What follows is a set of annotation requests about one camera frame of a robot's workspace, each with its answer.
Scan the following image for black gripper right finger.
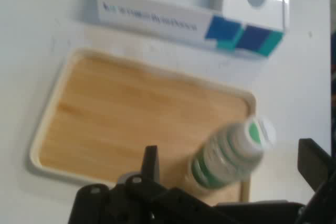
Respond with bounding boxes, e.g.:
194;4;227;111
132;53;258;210
293;137;336;224

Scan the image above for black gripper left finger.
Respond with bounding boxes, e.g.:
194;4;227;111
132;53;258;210
68;145;218;224

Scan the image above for wooden tray with cream rim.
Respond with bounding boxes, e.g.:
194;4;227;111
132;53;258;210
26;47;257;204

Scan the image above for water bottle green label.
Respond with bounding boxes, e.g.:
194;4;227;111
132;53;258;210
183;115;277;196

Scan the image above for white and blue cardboard box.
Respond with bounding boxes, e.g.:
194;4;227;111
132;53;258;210
94;0;289;58

